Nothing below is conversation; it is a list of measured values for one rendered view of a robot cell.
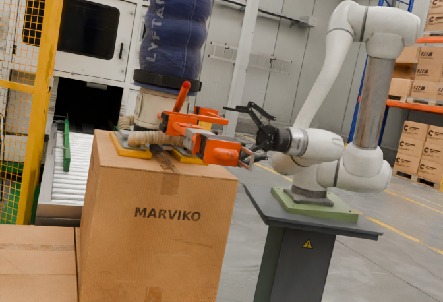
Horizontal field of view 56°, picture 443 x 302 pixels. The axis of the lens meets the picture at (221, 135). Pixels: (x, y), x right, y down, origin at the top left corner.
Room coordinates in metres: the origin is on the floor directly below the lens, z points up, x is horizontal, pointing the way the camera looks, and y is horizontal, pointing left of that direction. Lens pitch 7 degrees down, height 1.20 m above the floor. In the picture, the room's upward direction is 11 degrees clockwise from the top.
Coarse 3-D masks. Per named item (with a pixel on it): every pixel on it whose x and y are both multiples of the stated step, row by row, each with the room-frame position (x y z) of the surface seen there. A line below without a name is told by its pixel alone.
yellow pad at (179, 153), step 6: (168, 150) 1.43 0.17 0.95; (174, 150) 1.37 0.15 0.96; (180, 150) 1.36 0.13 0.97; (174, 156) 1.35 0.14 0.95; (180, 156) 1.29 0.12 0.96; (186, 156) 1.30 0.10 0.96; (192, 156) 1.32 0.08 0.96; (186, 162) 1.29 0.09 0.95; (192, 162) 1.30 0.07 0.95; (198, 162) 1.30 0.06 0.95
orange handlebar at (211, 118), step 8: (160, 112) 1.34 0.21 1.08; (208, 112) 1.74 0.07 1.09; (200, 120) 1.51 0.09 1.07; (208, 120) 1.52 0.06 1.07; (216, 120) 1.53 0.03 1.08; (224, 120) 1.54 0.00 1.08; (176, 128) 1.09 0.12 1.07; (184, 128) 1.04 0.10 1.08; (192, 128) 1.10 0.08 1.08; (200, 128) 1.07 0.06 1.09; (192, 136) 0.95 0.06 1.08; (216, 152) 0.81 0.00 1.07; (224, 152) 0.81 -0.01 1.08; (232, 152) 0.81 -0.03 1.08
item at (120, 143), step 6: (114, 132) 1.51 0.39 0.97; (114, 138) 1.38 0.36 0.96; (120, 138) 1.37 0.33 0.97; (126, 138) 1.39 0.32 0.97; (114, 144) 1.34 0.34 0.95; (120, 144) 1.29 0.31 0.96; (126, 144) 1.28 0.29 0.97; (120, 150) 1.21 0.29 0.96; (126, 150) 1.22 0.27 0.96; (132, 150) 1.23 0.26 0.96; (138, 150) 1.25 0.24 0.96; (144, 150) 1.26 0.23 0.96; (132, 156) 1.23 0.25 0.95; (138, 156) 1.23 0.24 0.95; (144, 156) 1.24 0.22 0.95; (150, 156) 1.25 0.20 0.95
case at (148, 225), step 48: (96, 144) 1.34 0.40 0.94; (144, 144) 1.48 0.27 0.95; (96, 192) 1.07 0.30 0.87; (144, 192) 1.11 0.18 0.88; (192, 192) 1.15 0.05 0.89; (96, 240) 1.07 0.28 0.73; (144, 240) 1.12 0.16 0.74; (192, 240) 1.16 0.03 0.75; (96, 288) 1.08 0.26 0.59; (144, 288) 1.12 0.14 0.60; (192, 288) 1.17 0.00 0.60
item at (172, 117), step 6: (162, 114) 1.18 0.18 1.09; (168, 114) 1.21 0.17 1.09; (174, 114) 1.22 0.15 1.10; (180, 114) 1.22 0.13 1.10; (186, 114) 1.23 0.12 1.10; (162, 120) 1.21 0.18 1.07; (168, 120) 1.14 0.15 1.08; (174, 120) 1.14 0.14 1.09; (180, 120) 1.15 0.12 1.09; (186, 120) 1.15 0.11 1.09; (192, 120) 1.16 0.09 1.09; (198, 120) 1.17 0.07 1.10; (162, 126) 1.16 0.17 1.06; (168, 126) 1.14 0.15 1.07; (168, 132) 1.14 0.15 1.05; (174, 132) 1.14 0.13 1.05
